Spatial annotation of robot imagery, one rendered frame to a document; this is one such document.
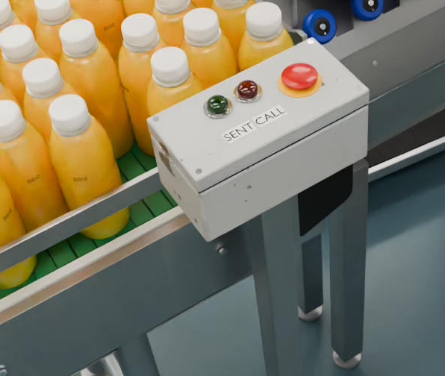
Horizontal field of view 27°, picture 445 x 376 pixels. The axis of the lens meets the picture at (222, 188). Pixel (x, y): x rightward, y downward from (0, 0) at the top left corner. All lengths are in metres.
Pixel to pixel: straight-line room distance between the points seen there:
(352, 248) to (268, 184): 0.72
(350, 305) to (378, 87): 0.60
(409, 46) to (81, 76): 0.47
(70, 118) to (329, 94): 0.26
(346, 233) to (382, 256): 0.56
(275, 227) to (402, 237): 1.16
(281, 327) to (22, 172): 0.41
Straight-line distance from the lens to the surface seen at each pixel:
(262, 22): 1.03
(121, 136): 1.15
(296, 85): 0.92
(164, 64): 1.00
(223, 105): 0.91
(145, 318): 1.19
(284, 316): 1.20
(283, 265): 1.11
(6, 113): 0.99
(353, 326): 1.86
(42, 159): 1.02
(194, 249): 1.14
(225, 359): 2.02
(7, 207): 1.00
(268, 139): 0.89
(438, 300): 2.10
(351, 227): 1.59
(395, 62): 1.31
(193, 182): 0.87
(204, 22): 1.04
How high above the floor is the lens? 1.75
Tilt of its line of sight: 50 degrees down
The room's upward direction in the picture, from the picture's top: 9 degrees counter-clockwise
